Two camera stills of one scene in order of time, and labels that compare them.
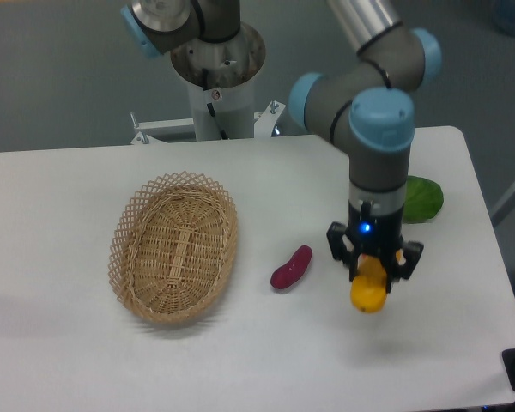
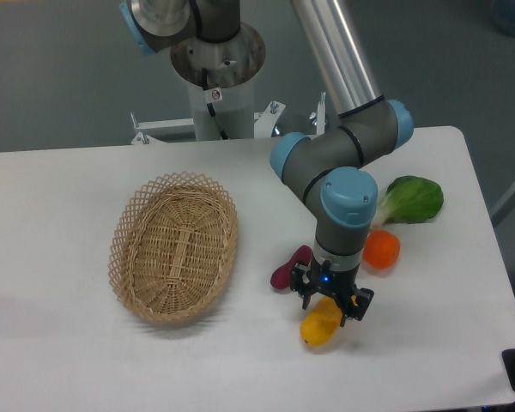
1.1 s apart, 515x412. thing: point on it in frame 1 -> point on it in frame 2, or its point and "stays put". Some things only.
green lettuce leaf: [423, 200] stays put
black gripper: [380, 233] -> [338, 282]
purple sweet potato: [293, 269] stays put
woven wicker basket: [172, 245] stays put
